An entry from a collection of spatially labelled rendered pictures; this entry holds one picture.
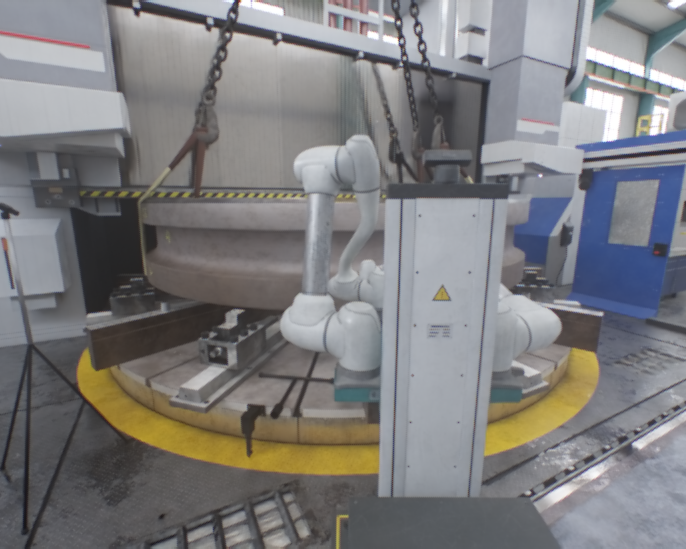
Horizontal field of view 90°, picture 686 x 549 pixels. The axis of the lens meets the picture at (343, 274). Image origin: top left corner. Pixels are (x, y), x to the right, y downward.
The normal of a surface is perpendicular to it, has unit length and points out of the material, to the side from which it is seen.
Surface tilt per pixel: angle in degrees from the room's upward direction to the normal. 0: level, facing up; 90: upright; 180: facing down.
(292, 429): 90
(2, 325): 90
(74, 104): 90
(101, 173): 90
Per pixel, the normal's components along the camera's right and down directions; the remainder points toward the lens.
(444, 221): 0.00, 0.20
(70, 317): 0.46, 0.18
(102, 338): 0.76, 0.13
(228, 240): -0.38, 0.18
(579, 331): -0.65, 0.15
